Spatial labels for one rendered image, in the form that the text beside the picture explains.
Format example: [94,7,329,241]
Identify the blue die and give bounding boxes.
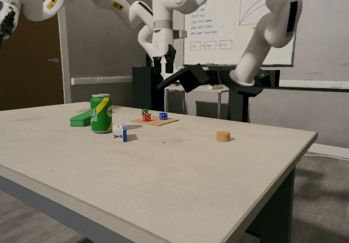
[159,112,167,120]

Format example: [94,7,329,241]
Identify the green rectangular box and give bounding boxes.
[70,110,91,127]

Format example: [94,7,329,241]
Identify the tan short cylinder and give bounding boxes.
[216,131,230,142]

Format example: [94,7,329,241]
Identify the tan flat mat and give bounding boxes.
[130,116,179,126]

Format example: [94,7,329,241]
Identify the red die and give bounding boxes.
[142,114,151,122]

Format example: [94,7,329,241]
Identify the green soda can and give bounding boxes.
[90,94,112,134]

